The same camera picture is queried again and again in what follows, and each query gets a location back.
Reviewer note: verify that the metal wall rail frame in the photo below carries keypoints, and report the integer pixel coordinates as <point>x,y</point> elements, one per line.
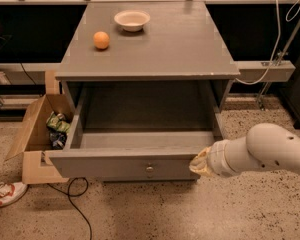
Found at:
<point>180,43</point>

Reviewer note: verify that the open cardboard box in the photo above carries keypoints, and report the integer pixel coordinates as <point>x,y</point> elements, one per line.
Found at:
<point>32,140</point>

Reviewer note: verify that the white paper bowl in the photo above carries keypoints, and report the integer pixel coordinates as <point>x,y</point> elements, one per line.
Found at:
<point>132,20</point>

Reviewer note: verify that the padded gripper body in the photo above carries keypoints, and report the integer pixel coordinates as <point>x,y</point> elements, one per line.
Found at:
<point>217,158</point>

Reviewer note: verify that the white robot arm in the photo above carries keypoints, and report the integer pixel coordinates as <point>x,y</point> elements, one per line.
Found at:
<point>266,147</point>

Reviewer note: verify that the green snack bag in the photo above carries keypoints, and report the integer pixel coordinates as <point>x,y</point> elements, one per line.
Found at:
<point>58,123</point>

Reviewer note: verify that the round metal drawer knob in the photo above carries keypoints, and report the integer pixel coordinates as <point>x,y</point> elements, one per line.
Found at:
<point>149,168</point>

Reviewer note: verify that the grey wooden cabinet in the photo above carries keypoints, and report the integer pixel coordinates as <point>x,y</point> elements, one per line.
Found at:
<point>146,69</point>

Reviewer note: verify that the grey top drawer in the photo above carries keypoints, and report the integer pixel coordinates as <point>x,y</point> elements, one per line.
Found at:
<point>130,164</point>

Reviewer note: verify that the red and white sneaker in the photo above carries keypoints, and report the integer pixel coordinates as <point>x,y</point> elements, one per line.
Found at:
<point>11,192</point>

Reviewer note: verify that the blue snack bag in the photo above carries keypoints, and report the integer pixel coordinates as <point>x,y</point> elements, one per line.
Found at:
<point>58,140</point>

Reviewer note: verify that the orange fruit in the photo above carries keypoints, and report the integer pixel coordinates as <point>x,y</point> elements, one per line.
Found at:
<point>101,40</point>

